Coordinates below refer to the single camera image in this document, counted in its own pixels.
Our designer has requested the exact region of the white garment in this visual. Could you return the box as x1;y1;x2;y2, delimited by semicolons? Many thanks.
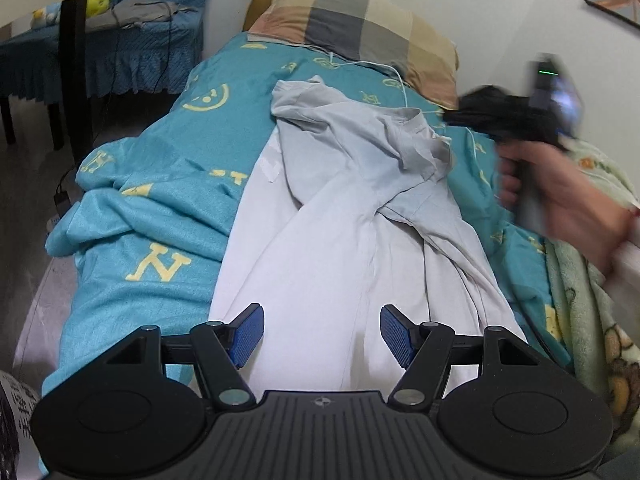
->
210;77;518;394

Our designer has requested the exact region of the person right hand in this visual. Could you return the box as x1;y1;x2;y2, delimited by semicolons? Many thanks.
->
498;141;634;273

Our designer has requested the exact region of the teal patterned bed sheet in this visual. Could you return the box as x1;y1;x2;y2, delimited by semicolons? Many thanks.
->
43;35;573;390

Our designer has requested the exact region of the green fleece blanket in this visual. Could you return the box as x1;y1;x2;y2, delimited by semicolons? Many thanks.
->
541;138;640;456

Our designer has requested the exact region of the plaid pillow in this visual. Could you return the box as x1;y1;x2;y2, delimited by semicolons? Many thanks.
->
248;0;459;110

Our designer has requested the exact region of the blue covered chair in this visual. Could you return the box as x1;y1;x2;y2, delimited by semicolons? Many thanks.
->
0;0;219;106

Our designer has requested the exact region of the grey cloth on chair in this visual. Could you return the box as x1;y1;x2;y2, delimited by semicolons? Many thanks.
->
86;0;196;32

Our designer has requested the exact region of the yellow green plush toy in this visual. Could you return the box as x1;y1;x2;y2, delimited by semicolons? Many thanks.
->
86;0;111;18

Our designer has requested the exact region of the white desk shelf unit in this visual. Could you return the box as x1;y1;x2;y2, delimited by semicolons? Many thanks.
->
1;0;92;166

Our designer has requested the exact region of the white charging cable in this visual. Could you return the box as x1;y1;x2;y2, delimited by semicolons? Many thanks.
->
278;39;482;176

